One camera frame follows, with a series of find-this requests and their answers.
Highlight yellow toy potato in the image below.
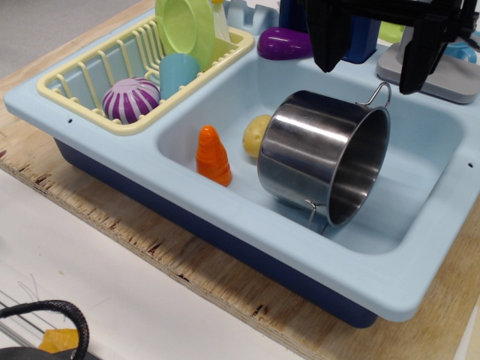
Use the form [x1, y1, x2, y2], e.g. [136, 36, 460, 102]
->
[242, 114, 271, 158]

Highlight dark blue box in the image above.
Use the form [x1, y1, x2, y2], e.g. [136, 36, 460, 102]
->
[279, 0, 381, 64]

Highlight green toy plate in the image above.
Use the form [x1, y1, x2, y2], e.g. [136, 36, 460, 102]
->
[155, 0, 215, 71]

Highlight stainless steel pot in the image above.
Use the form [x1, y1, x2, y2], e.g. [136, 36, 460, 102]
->
[257, 90, 391, 227]

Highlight white toy bottle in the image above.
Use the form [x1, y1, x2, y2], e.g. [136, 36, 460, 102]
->
[211, 0, 231, 42]

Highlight orange toy carrot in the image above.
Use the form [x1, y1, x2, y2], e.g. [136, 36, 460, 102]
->
[196, 125, 233, 187]

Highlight yellow tape piece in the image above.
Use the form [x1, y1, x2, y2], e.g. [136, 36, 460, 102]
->
[38, 328, 79, 353]

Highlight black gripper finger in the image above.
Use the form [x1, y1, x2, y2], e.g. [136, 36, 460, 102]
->
[399, 18, 451, 95]
[305, 0, 351, 73]

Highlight purple toy eggplant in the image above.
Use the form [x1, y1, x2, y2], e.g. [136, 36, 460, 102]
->
[257, 27, 313, 61]

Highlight grey faucet base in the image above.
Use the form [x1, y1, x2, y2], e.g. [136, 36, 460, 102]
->
[376, 28, 479, 104]

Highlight black braided cable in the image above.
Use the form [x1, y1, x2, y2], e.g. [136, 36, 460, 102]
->
[0, 299, 91, 360]

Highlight purple striped toy bowl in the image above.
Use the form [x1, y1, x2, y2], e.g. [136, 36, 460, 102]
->
[102, 76, 161, 125]

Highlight light blue toy cup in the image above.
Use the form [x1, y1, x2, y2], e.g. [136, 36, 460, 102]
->
[159, 53, 200, 100]

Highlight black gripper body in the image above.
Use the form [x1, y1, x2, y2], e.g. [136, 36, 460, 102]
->
[340, 1, 479, 42]

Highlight plywood board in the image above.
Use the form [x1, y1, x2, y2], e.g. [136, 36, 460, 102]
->
[0, 0, 480, 360]

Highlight yellow dish rack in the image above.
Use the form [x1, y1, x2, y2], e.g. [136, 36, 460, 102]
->
[37, 15, 255, 136]

